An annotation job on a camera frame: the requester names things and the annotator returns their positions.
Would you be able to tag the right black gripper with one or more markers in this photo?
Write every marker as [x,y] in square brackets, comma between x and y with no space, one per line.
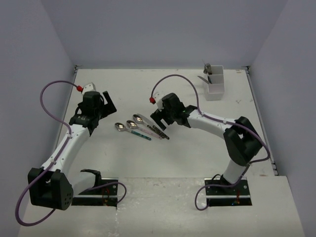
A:
[155,115]

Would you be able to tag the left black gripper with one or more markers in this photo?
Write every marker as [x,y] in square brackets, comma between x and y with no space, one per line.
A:
[111,109]

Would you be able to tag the dark floral handled knife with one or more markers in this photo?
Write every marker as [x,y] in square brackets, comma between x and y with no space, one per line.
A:
[157,129]

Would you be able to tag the pink handled knife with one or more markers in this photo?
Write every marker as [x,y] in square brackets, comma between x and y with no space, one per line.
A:
[205,80]

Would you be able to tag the all-silver fork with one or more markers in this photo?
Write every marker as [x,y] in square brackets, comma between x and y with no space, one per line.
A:
[206,68]

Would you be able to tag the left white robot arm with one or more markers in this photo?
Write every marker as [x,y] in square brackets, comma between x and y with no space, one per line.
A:
[50,186]

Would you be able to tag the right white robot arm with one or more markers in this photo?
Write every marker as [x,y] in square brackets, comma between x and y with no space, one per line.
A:
[239,134]

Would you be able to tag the white three-compartment utensil holder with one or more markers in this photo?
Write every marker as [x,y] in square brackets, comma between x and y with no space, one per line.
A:
[215,91]

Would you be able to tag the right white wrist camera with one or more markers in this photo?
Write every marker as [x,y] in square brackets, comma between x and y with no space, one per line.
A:
[158,96]

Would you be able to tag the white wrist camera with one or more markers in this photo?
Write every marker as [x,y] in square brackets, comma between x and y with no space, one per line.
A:
[158,96]
[90,87]

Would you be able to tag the teal handled spoon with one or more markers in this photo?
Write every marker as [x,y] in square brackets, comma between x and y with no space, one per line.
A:
[121,127]

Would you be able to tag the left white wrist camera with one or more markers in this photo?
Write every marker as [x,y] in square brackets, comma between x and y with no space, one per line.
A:
[90,87]

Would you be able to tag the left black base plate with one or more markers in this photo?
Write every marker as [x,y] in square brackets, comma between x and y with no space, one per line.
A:
[106,196]

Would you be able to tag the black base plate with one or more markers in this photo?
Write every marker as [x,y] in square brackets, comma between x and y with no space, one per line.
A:
[106,196]
[238,195]

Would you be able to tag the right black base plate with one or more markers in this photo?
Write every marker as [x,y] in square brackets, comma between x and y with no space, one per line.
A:
[238,195]

